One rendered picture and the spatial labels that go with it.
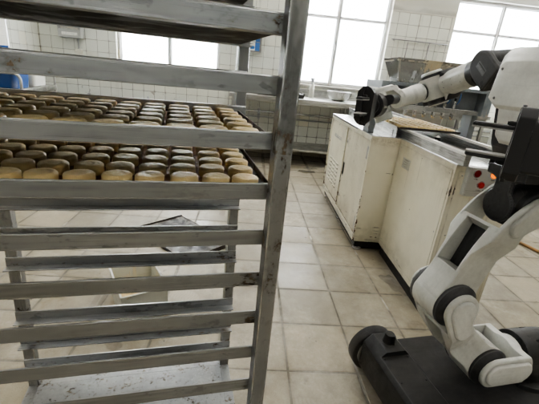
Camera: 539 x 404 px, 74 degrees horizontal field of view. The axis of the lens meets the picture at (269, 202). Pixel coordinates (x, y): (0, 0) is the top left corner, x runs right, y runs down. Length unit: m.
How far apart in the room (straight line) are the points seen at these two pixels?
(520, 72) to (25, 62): 1.10
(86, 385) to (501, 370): 1.37
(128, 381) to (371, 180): 1.83
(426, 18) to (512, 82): 4.73
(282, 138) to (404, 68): 1.95
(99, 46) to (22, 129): 5.13
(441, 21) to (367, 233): 3.97
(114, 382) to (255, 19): 1.19
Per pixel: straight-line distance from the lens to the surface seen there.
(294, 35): 0.58
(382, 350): 1.53
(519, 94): 1.18
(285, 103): 0.57
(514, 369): 1.55
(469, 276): 1.23
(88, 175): 0.66
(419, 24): 5.85
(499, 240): 1.18
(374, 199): 2.54
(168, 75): 0.58
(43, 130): 0.62
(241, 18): 0.59
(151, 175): 0.66
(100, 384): 1.42
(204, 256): 1.15
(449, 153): 1.96
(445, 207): 1.92
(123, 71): 0.58
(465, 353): 1.44
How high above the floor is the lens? 1.16
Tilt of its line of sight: 20 degrees down
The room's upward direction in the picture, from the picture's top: 6 degrees clockwise
